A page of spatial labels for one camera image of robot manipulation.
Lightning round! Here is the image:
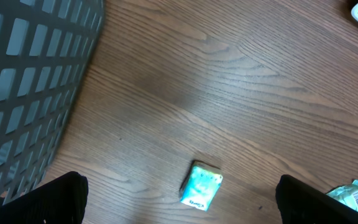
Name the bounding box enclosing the grey plastic shopping basket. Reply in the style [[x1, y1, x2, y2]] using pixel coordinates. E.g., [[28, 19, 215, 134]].
[[0, 0, 104, 207]]

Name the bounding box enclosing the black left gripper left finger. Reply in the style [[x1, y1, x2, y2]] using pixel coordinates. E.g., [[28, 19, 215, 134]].
[[0, 171, 88, 224]]

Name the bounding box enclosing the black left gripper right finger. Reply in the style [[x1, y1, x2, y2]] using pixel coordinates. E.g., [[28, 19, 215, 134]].
[[275, 175, 358, 224]]

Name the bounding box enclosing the small teal tissue pack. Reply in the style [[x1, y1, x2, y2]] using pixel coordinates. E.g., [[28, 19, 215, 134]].
[[180, 160, 223, 211]]

